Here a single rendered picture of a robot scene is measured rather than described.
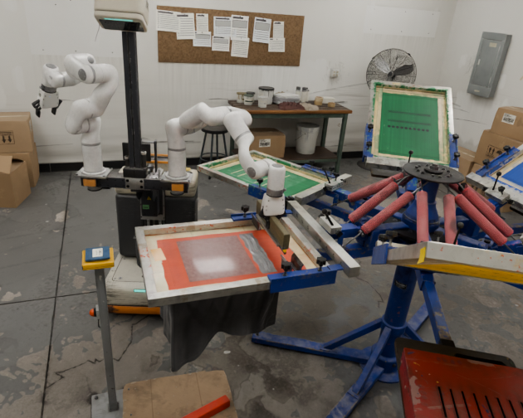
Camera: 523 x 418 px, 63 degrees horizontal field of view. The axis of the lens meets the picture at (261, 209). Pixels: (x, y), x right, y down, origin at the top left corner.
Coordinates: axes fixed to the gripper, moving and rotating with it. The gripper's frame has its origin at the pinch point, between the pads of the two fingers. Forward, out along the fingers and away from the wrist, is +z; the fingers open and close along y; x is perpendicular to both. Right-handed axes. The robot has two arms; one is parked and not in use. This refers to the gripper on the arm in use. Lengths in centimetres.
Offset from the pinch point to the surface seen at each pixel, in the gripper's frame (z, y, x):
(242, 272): 13.9, 17.8, 15.6
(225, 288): 10.3, 29.4, 29.4
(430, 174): -22, -81, 4
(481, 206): -10, -102, 20
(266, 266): 13.1, 6.4, 14.7
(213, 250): 14.1, 25.7, -4.5
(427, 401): -2, -4, 104
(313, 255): 10.4, -16.0, 14.7
